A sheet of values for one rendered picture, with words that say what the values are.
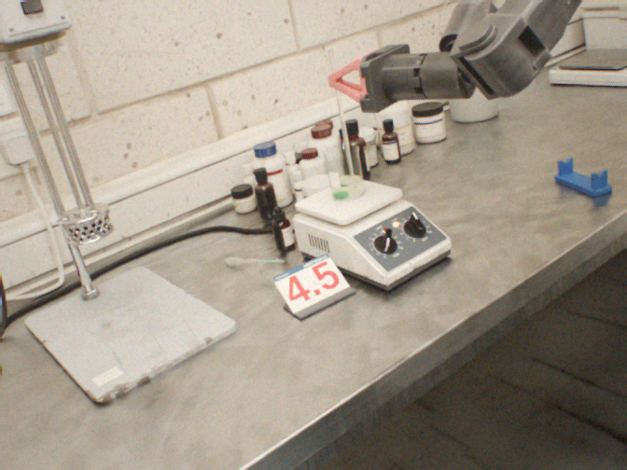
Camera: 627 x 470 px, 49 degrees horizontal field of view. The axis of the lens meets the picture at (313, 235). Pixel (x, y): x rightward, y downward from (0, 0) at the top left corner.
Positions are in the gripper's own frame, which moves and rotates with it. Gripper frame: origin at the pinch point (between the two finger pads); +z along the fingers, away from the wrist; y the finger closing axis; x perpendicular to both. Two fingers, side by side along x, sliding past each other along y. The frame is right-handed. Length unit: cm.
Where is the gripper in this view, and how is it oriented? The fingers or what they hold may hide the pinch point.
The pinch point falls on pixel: (335, 79)
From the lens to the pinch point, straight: 96.1
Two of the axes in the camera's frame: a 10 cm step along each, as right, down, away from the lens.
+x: 1.9, 9.0, 4.0
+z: -7.9, -1.0, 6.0
